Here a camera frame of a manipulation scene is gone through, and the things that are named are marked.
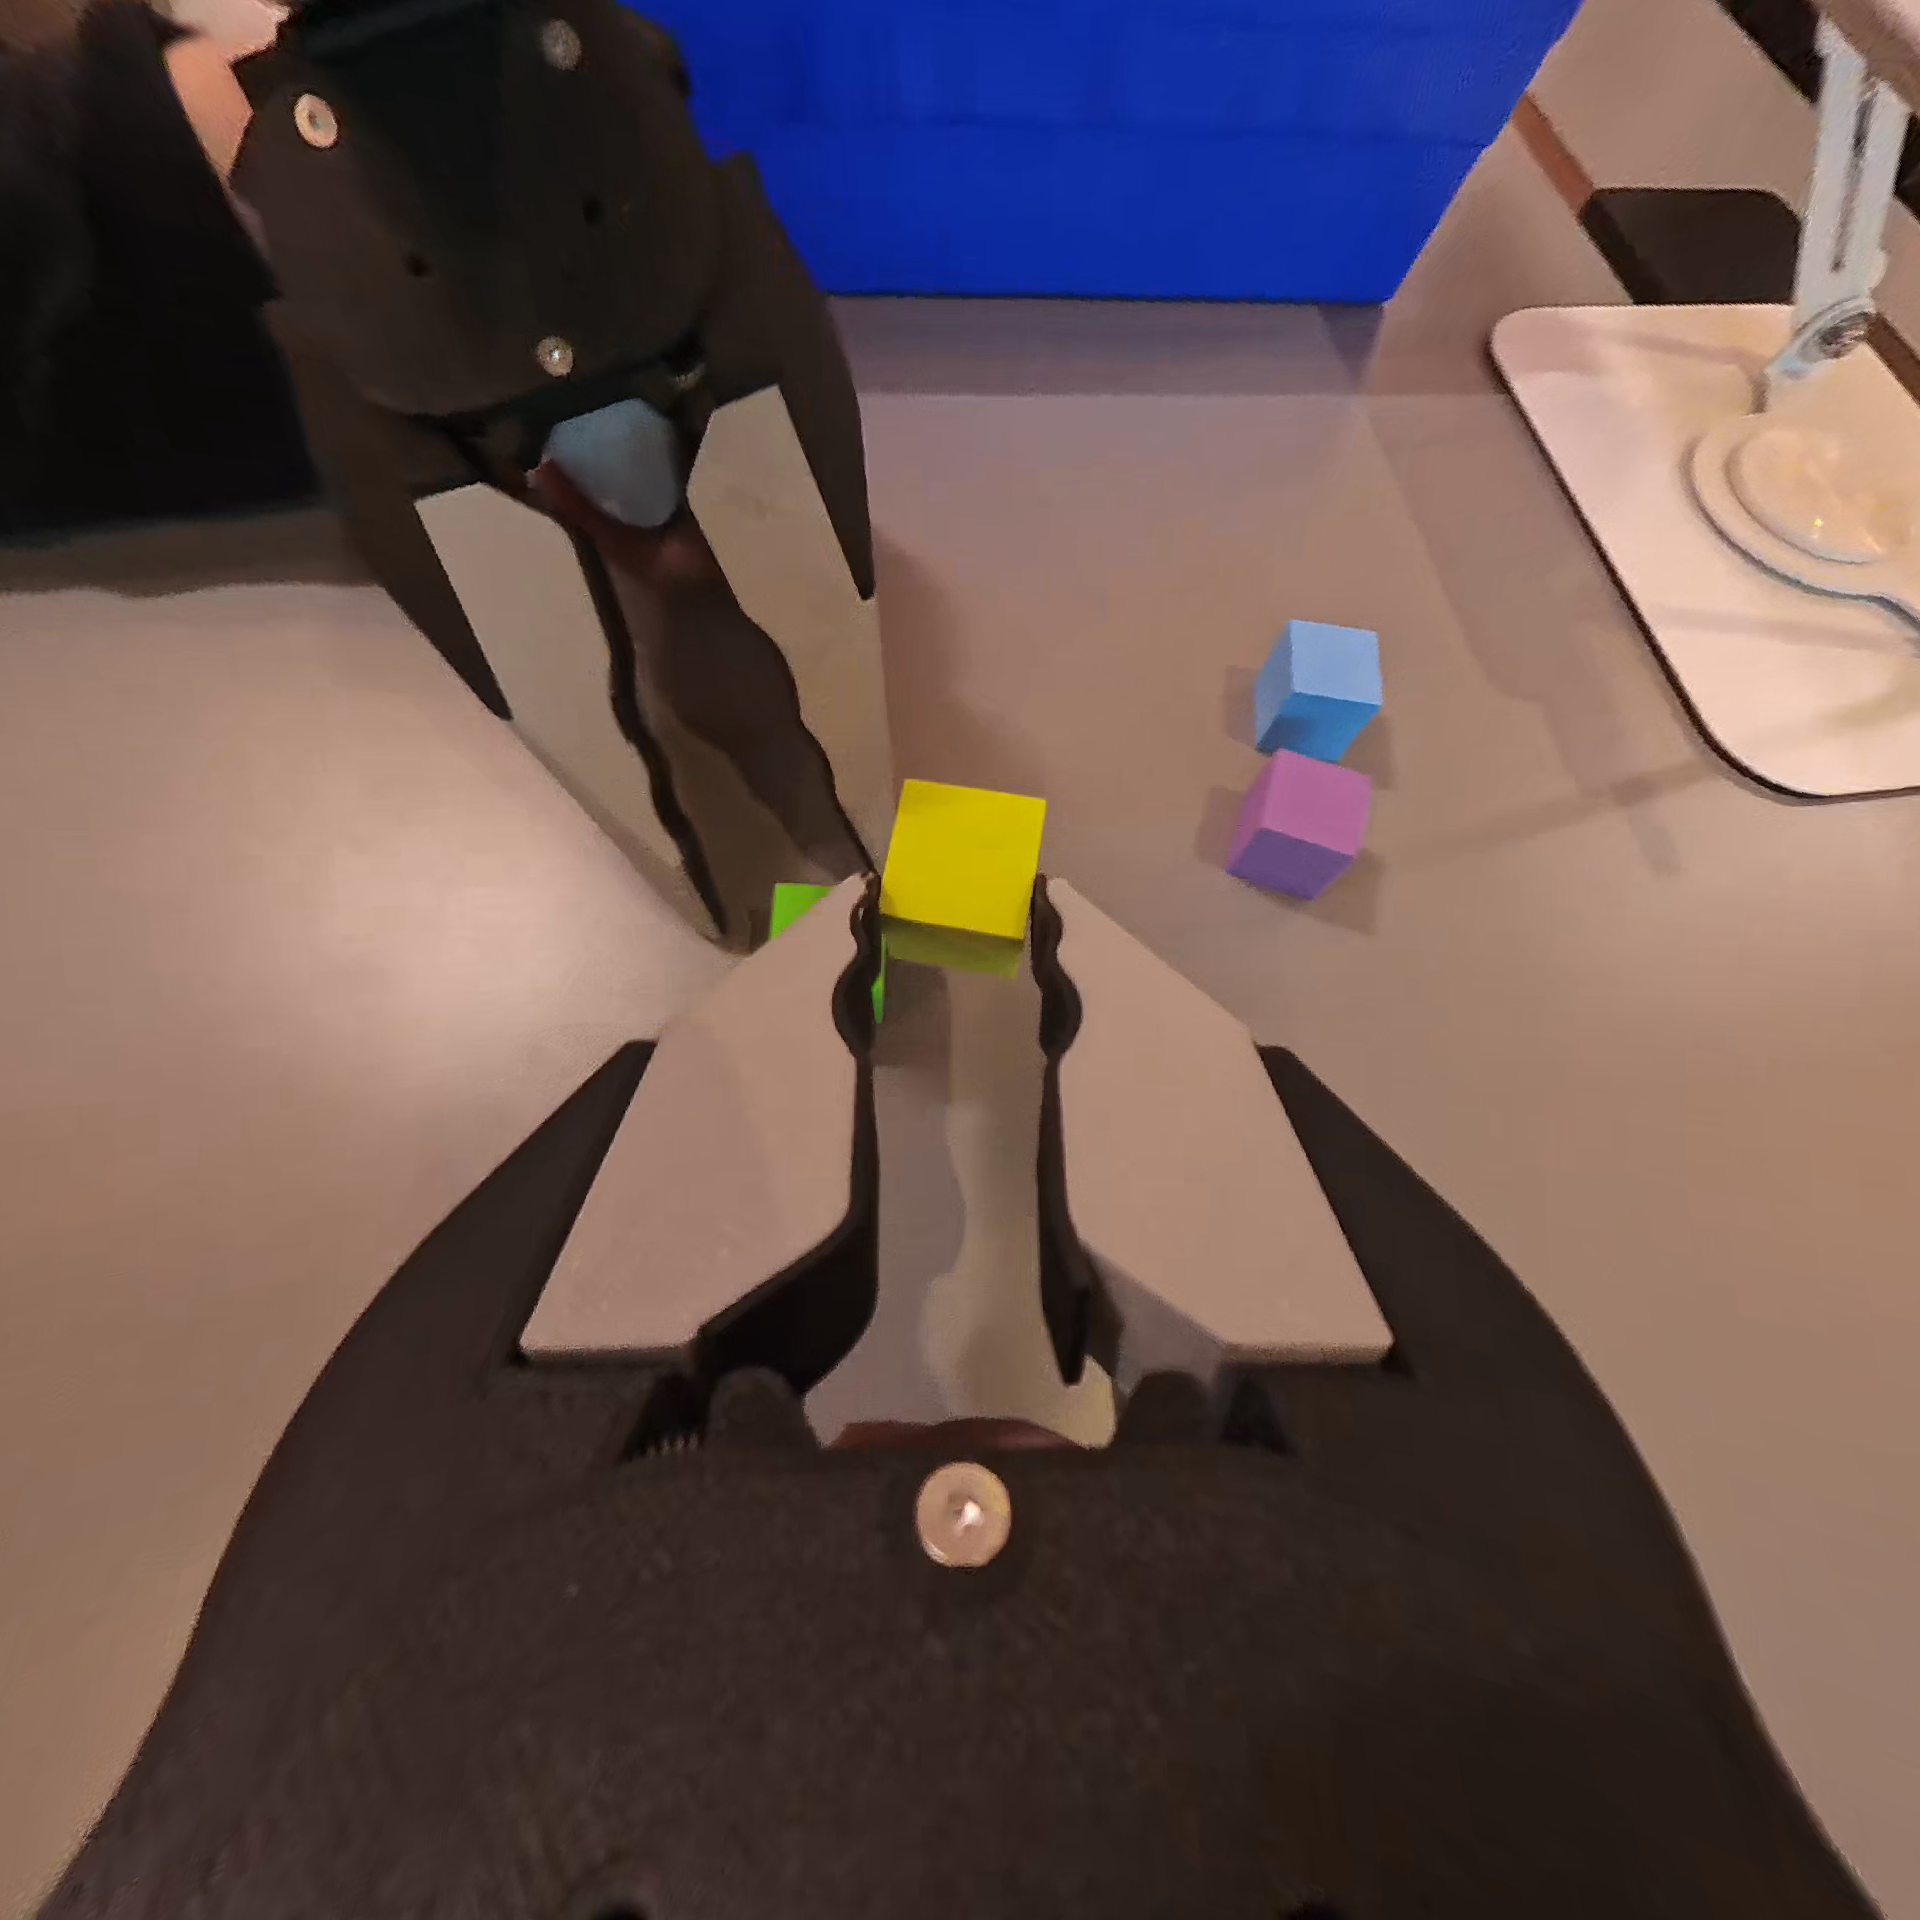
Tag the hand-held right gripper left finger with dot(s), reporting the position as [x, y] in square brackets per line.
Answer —
[705, 1186]

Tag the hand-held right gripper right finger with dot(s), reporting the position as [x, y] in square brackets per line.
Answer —
[1200, 1186]

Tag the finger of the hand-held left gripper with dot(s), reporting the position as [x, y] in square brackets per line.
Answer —
[525, 629]
[810, 599]

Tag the green foam cube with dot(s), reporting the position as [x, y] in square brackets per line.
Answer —
[795, 907]

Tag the yellow foam cube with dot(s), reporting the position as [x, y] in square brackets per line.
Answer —
[961, 855]

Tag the purple foam cube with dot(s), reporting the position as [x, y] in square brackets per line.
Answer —
[1298, 827]

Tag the blue foam cube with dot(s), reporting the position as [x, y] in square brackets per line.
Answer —
[1320, 691]

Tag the person's left forearm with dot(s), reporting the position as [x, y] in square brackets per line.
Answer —
[106, 301]

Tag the person's left hand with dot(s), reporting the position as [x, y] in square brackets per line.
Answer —
[202, 100]

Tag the blue plastic bin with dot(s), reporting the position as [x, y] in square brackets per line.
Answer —
[1080, 150]

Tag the white document stand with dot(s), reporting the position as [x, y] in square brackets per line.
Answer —
[1650, 495]

